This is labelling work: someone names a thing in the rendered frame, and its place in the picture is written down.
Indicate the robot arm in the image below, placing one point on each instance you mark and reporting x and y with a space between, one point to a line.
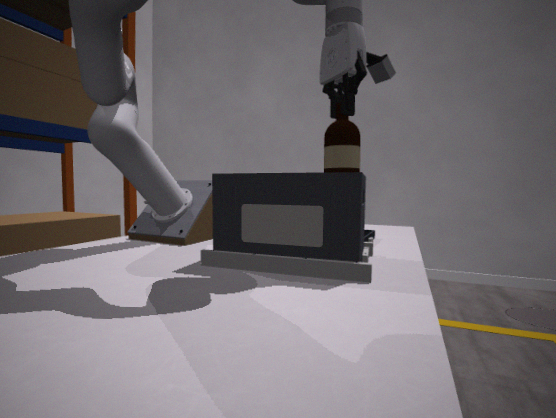
106 80

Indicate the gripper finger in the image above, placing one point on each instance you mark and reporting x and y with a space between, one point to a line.
333 96
350 87

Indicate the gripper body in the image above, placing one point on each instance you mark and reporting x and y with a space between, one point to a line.
342 41

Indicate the dark brown glass bottle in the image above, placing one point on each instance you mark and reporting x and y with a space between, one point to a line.
342 145

